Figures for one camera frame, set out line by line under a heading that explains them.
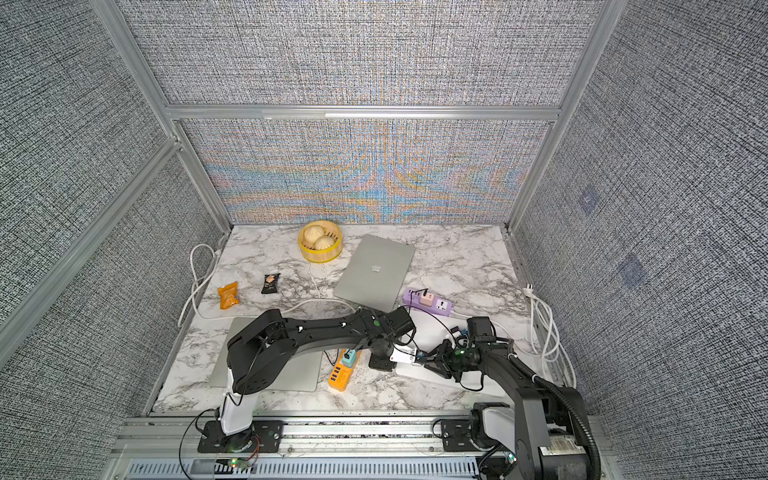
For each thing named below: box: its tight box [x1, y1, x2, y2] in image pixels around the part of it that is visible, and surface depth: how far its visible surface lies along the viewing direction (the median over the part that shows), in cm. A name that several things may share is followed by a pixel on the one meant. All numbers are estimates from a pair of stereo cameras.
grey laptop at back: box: [334, 234, 416, 312], surface depth 108 cm
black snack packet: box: [261, 273, 281, 294], surface depth 102 cm
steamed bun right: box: [315, 236, 335, 250], surface depth 108 cm
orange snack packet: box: [218, 281, 239, 309], surface depth 101 cm
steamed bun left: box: [304, 225, 324, 244], surface depth 112 cm
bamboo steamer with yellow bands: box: [298, 220, 343, 264], surface depth 112 cm
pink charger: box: [419, 292, 435, 307], surface depth 94 cm
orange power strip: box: [328, 349, 361, 393], surface depth 83 cm
